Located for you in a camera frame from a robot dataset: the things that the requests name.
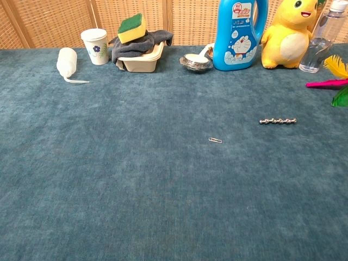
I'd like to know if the clear water bottle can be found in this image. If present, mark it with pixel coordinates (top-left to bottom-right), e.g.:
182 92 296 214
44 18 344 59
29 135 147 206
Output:
299 0 346 73

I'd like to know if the grey cloth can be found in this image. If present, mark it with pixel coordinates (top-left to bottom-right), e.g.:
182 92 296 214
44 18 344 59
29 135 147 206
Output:
108 29 174 64

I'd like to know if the white floral paper cup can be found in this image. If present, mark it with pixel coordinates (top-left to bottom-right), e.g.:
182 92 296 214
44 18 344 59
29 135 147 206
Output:
80 28 109 66

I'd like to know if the blue detergent bottle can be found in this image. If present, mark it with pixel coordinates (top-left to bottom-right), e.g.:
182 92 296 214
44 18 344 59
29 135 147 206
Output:
213 0 269 72

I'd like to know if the blue table cloth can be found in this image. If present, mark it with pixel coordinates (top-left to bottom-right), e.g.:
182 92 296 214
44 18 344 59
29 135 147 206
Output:
0 43 348 261

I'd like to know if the yellow green sponge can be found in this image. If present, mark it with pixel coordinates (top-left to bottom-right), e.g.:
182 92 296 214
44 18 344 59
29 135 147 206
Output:
117 13 147 44

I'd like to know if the silver bead chain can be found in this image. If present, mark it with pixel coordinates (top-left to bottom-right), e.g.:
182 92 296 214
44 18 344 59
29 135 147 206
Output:
259 117 298 125

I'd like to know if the beige plastic container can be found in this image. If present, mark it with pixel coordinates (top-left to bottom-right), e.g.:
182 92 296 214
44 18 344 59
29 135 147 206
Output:
116 40 165 73

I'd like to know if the white squeeze bottle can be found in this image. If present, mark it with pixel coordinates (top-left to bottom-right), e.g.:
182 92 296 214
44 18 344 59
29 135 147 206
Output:
56 47 90 84

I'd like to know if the glass jar white content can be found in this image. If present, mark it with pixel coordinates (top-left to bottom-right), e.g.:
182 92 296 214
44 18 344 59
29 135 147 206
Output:
179 53 214 72

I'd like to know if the colourful feather shuttlecock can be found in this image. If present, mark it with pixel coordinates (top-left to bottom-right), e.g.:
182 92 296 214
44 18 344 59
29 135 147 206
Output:
306 54 348 107

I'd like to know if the wicker folding screen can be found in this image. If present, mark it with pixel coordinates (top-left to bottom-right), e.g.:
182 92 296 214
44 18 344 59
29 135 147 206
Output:
0 0 348 49

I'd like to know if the yellow plush toy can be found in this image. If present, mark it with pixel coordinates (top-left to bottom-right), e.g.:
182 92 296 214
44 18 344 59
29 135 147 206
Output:
259 0 319 69

